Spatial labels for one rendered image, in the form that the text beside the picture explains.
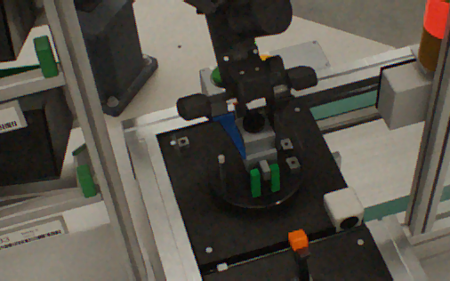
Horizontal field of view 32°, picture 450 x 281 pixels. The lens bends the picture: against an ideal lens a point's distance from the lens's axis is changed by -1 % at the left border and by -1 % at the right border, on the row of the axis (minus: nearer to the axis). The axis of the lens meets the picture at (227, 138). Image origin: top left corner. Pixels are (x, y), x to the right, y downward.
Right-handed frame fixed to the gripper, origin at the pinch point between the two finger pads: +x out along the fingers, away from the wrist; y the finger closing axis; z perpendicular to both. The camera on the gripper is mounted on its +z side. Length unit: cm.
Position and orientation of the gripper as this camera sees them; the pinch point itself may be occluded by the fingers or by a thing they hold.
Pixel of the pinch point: (255, 130)
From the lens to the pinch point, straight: 106.9
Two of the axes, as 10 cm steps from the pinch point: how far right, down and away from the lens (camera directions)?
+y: 9.5, -2.7, 1.4
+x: 2.4, 9.6, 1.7
